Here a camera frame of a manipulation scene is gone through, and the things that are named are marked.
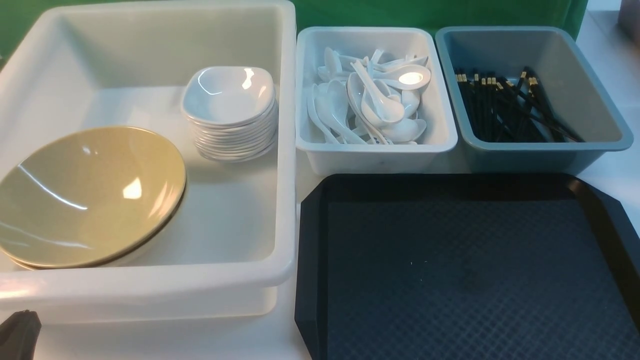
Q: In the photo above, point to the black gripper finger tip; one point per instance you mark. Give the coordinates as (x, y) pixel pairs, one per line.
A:
(19, 335)

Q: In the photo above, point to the yellow noodle bowl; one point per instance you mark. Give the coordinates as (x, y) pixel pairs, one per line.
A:
(99, 159)
(140, 250)

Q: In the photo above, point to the white square saucer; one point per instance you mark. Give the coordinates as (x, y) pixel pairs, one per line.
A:
(228, 96)

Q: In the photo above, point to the white soup spoon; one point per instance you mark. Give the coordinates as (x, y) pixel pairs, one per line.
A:
(378, 108)

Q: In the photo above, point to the yellow noodle bowl in tub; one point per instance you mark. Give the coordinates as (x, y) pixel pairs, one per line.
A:
(140, 250)

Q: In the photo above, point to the large white plastic tub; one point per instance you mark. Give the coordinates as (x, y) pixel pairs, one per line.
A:
(127, 64)

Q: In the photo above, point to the stack of white saucers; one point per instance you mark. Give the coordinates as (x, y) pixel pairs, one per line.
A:
(239, 144)

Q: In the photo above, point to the green backdrop cloth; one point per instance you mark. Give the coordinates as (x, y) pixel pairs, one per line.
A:
(17, 16)

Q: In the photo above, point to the white spoon bin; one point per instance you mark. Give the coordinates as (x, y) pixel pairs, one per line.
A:
(395, 42)

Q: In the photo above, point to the pile of white soup spoons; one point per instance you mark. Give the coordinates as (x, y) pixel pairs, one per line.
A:
(361, 101)

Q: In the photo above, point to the black serving tray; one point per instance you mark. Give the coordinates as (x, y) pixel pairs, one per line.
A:
(466, 267)

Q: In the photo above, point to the pile of black chopsticks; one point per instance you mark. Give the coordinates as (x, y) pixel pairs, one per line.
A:
(501, 110)

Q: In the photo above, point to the blue-grey chopstick bin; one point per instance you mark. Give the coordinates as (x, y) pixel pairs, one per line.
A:
(575, 93)

